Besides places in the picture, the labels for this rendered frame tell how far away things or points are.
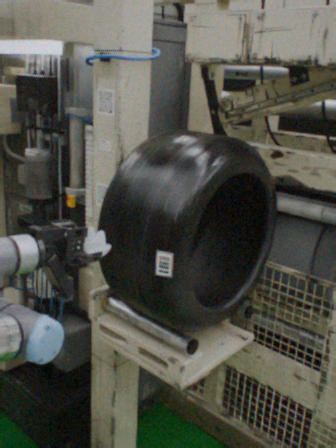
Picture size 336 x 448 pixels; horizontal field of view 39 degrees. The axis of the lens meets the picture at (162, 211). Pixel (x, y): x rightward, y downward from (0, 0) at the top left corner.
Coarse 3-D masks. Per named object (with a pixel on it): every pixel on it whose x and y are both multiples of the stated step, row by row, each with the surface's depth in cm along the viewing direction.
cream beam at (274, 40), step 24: (192, 24) 145; (216, 24) 139; (240, 24) 134; (264, 24) 129; (288, 24) 125; (312, 24) 120; (192, 48) 147; (216, 48) 141; (240, 48) 135; (264, 48) 130; (288, 48) 126; (312, 48) 121
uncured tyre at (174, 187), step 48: (144, 144) 126; (192, 144) 119; (240, 144) 125; (144, 192) 114; (192, 192) 111; (240, 192) 153; (144, 240) 111; (192, 240) 113; (240, 240) 156; (144, 288) 115; (192, 288) 117; (240, 288) 140
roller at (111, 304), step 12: (108, 300) 145; (120, 312) 141; (132, 312) 138; (144, 324) 134; (156, 324) 132; (156, 336) 132; (168, 336) 129; (180, 336) 127; (180, 348) 126; (192, 348) 125
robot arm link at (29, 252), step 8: (16, 240) 88; (24, 240) 89; (32, 240) 90; (24, 248) 88; (32, 248) 89; (24, 256) 88; (32, 256) 89; (24, 264) 88; (32, 264) 89; (24, 272) 90
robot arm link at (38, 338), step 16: (16, 304) 83; (0, 320) 73; (16, 320) 76; (32, 320) 78; (48, 320) 78; (0, 336) 71; (16, 336) 74; (32, 336) 76; (48, 336) 77; (0, 352) 71; (16, 352) 74; (32, 352) 75; (48, 352) 78
